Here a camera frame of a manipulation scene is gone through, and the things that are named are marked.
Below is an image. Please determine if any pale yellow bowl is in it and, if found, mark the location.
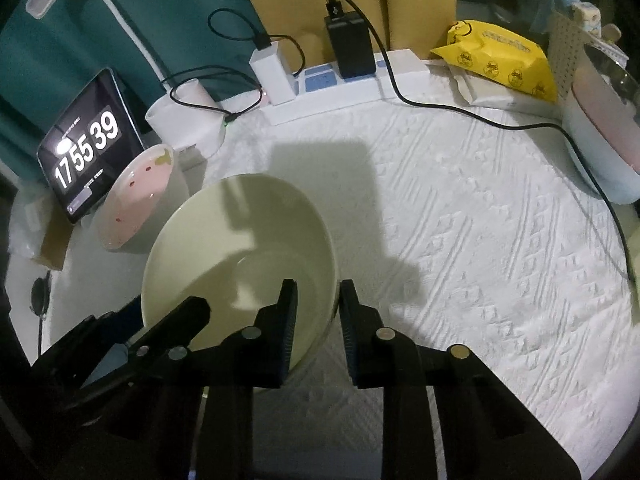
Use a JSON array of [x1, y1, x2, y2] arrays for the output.
[[141, 174, 337, 367]]

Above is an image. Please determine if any pink strawberry bowl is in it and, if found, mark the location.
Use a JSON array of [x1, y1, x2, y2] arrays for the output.
[[94, 144, 190, 254]]

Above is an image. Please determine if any round black pouch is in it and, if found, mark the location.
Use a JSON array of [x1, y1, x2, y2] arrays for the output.
[[30, 272, 51, 318]]

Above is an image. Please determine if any white tablecloth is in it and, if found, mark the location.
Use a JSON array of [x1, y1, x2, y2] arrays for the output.
[[6, 56, 640, 480]]

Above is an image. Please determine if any cardboard box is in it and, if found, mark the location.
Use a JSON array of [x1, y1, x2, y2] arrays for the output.
[[32, 206, 74, 271]]

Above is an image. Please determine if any white desk lamp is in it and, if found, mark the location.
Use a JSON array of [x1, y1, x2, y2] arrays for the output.
[[25, 0, 226, 165]]

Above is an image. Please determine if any white power strip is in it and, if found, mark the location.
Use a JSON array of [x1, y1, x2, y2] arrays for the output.
[[260, 49, 431, 126]]

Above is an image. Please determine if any tablet showing clock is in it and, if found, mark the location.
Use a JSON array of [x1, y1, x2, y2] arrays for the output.
[[36, 67, 150, 224]]

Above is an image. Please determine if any white charger plug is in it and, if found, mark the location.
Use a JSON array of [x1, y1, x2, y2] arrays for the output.
[[250, 41, 297, 105]]

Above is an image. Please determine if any black power adapter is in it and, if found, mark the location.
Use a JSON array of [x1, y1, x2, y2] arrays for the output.
[[326, 9, 376, 79]]

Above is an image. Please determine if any yellow wipes packet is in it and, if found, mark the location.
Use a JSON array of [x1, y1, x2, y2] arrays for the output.
[[431, 20, 558, 103]]

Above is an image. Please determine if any teal curtain left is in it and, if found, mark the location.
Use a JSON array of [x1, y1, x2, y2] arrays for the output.
[[1, 0, 260, 180]]

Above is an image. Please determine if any white perforated basket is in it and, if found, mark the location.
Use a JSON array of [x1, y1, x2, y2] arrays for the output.
[[548, 0, 629, 102]]

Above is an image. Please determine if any black adapter cable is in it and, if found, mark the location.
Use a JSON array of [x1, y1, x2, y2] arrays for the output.
[[325, 0, 637, 286]]

